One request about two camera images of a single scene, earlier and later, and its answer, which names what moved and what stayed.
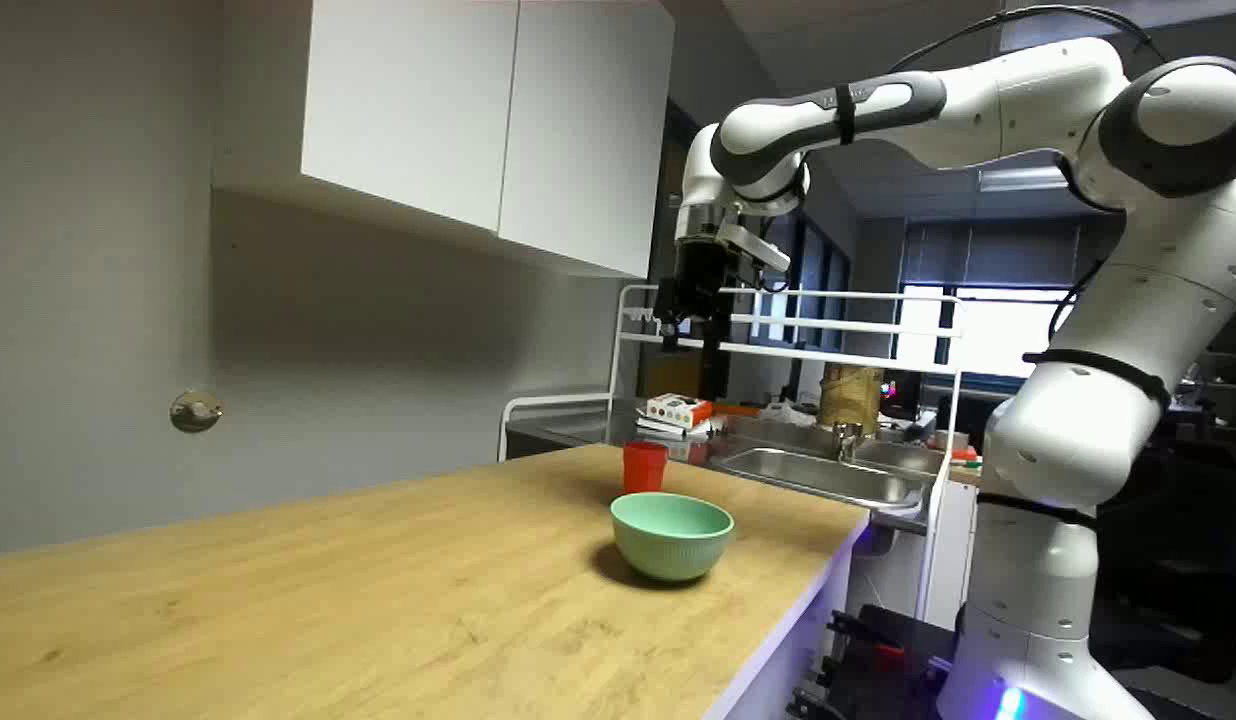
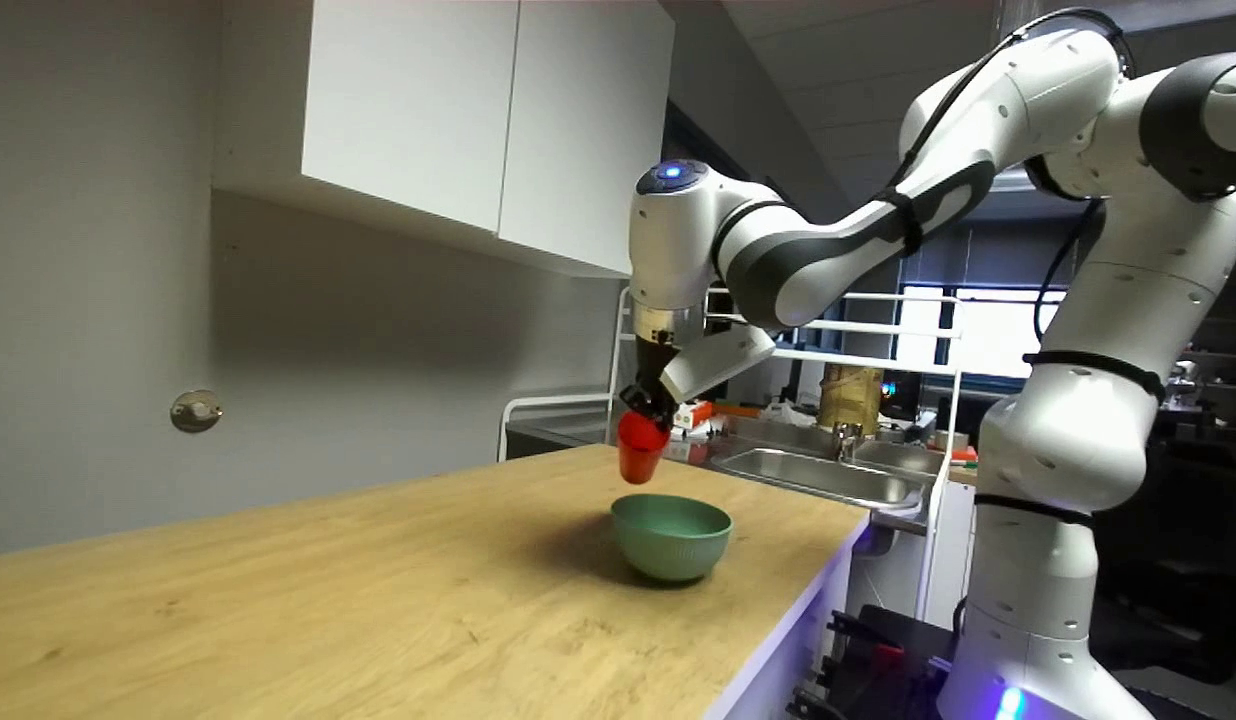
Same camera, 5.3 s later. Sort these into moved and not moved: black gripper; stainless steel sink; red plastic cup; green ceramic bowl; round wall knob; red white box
Moved: red plastic cup; black gripper
Not moved: stainless steel sink; red white box; round wall knob; green ceramic bowl
